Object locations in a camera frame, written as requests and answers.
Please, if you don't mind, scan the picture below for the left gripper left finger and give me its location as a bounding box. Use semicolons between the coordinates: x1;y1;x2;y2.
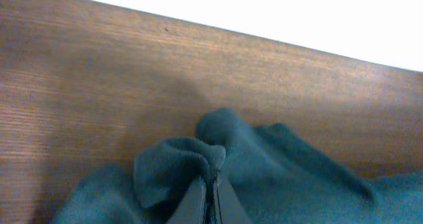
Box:
167;176;207;224

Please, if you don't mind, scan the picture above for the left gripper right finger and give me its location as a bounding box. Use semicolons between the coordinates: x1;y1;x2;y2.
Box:
213;174;252;224

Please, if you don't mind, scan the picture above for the dark green t-shirt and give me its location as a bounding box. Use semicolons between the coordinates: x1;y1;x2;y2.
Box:
53;108;422;223

